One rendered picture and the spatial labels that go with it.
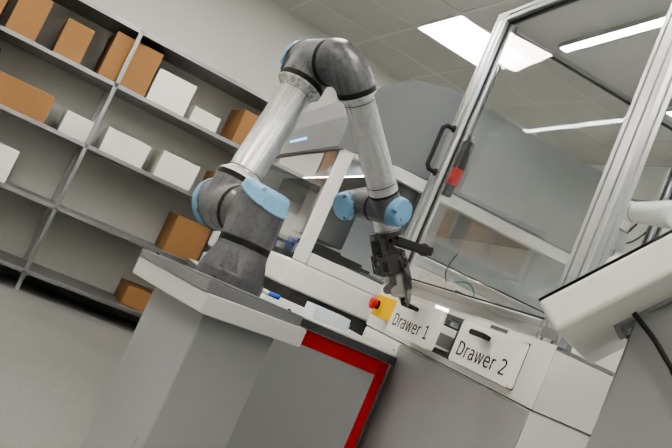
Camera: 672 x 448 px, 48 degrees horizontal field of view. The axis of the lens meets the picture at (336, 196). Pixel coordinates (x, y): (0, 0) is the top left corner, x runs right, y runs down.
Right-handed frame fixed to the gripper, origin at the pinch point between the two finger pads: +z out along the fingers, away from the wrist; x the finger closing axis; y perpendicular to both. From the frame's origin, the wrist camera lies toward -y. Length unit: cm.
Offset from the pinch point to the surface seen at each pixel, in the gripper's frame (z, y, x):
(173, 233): 0, 26, -375
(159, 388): -5, 71, 43
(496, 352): 8.1, -5.6, 37.2
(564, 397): 15, -11, 55
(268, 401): 21.3, 41.0, -11.2
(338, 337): 8.1, 18.4, -10.0
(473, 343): 8.2, -5.5, 26.1
